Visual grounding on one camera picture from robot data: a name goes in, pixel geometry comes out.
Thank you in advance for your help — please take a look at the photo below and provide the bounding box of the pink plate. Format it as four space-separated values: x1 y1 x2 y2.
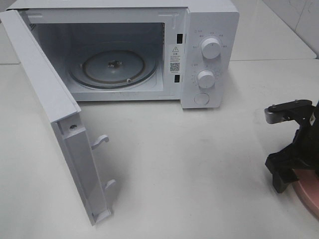
293 169 319 219

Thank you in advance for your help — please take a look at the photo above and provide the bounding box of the white microwave knob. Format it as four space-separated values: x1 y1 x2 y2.
200 36 221 59
197 70 215 89

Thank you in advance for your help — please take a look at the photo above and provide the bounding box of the white lower microwave knob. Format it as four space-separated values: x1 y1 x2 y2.
197 70 215 89

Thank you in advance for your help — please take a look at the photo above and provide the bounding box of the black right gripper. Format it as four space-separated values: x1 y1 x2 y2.
265 104 319 193

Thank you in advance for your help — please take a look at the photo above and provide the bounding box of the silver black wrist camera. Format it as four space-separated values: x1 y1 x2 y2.
264 100 315 125

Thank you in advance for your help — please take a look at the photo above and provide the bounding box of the white round door button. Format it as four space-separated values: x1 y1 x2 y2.
194 93 210 106

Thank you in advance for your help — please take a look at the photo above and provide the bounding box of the white warning label sticker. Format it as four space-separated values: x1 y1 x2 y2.
168 44 182 73

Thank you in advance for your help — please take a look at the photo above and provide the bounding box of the white microwave oven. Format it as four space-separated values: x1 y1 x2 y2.
6 0 239 109

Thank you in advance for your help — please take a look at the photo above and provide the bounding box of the white upper microwave knob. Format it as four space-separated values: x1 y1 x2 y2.
200 36 221 59

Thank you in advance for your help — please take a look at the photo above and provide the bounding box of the white microwave door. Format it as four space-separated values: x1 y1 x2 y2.
0 10 115 225

